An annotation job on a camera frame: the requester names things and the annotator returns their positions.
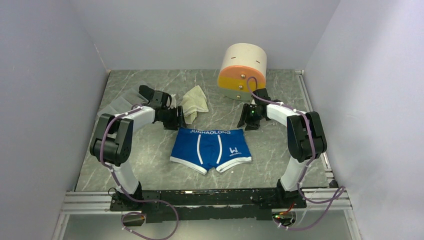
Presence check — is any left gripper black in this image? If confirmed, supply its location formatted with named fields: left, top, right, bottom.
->
left=159, top=105, right=188, bottom=131

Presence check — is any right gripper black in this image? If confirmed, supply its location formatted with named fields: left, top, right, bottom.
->
left=237, top=103, right=264, bottom=131

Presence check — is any blue underwear white trim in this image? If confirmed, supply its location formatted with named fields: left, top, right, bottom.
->
left=170, top=128, right=252, bottom=175

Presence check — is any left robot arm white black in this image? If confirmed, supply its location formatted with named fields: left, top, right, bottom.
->
left=89, top=85, right=187, bottom=210

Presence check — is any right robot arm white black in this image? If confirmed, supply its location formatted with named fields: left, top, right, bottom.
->
left=237, top=88, right=327, bottom=208

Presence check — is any cream yellow cloth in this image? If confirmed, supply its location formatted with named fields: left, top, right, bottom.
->
left=181, top=85, right=209, bottom=125

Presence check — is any black rolled sock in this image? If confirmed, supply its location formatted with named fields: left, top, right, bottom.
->
left=138, top=85, right=155, bottom=102

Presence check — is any clear plastic compartment tray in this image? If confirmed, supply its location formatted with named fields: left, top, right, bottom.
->
left=97, top=80, right=151, bottom=116

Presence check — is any round drawer cabinet orange yellow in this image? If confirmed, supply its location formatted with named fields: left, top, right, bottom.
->
left=217, top=43, right=267, bottom=102

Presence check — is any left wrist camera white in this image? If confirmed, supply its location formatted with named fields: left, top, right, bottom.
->
left=168, top=94, right=179, bottom=109

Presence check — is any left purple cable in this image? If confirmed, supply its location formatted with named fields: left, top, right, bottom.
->
left=99, top=104, right=180, bottom=240

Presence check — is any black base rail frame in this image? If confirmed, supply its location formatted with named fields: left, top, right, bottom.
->
left=109, top=187, right=307, bottom=223

